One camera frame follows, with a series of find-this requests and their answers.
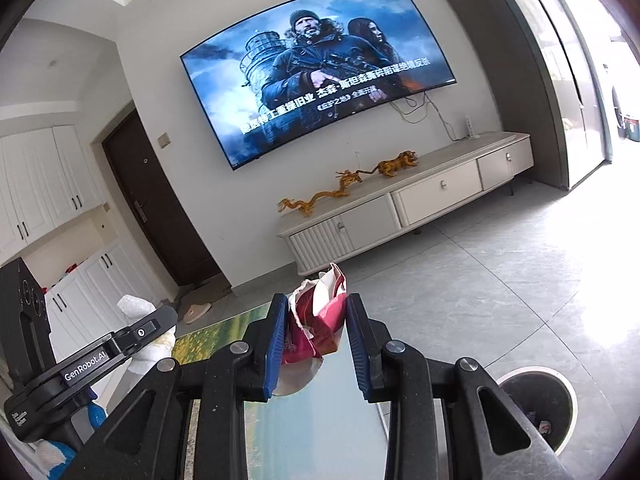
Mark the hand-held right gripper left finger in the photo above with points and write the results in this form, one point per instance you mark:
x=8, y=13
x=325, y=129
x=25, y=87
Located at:
x=275, y=350

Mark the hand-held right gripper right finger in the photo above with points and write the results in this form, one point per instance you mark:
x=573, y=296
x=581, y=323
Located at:
x=361, y=355

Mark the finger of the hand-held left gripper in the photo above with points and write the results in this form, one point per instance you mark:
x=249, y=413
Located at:
x=147, y=327

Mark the white tissue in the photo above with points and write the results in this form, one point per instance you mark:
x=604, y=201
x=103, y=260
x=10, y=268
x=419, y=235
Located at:
x=135, y=305

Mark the red white snack bag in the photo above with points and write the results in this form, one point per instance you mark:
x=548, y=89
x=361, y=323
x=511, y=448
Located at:
x=325, y=320

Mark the large purple wrapper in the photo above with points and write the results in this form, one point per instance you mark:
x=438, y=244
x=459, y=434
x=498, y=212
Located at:
x=527, y=414

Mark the white round trash bin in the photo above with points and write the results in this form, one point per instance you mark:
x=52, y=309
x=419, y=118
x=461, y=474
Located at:
x=537, y=392

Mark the red wrapper white barcode label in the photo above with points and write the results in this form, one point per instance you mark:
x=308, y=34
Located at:
x=545, y=428

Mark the person's left hand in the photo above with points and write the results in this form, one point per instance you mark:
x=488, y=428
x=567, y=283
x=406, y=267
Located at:
x=98, y=416

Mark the pink slipper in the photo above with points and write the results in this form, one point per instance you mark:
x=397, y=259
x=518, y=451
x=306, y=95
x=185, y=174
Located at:
x=196, y=312

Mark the white base cabinet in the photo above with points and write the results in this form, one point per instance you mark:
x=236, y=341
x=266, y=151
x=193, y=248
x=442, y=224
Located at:
x=100, y=280

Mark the brown doormat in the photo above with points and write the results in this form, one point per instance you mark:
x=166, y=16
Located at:
x=212, y=287

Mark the printed landscape table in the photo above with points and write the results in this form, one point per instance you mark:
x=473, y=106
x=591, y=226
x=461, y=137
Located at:
x=320, y=435

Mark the small red item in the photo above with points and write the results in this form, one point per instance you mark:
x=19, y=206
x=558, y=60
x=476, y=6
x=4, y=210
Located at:
x=72, y=267

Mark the dark brown door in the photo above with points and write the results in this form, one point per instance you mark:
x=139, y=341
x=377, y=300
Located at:
x=160, y=200

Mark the golden dragon figurine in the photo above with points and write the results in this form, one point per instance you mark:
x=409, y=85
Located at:
x=320, y=197

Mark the white TV cabinet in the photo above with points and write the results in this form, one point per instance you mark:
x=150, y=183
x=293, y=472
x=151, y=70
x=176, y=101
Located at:
x=435, y=190

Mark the golden tiger figurine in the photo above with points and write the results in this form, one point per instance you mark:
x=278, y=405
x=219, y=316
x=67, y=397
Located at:
x=395, y=165

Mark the white power strip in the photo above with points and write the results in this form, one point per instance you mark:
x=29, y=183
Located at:
x=469, y=127

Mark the grey tall cabinet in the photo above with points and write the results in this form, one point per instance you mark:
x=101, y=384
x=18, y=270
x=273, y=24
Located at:
x=500, y=60

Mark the dark green storage bin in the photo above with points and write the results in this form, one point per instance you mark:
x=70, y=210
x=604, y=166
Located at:
x=631, y=129

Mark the white wall cabinet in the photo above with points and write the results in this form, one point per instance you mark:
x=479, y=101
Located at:
x=45, y=180

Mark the wall switch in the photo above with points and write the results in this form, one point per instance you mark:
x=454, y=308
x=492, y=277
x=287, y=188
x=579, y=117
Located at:
x=163, y=140

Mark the wall-mounted television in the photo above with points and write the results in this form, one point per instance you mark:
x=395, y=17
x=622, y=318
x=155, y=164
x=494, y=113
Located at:
x=320, y=70

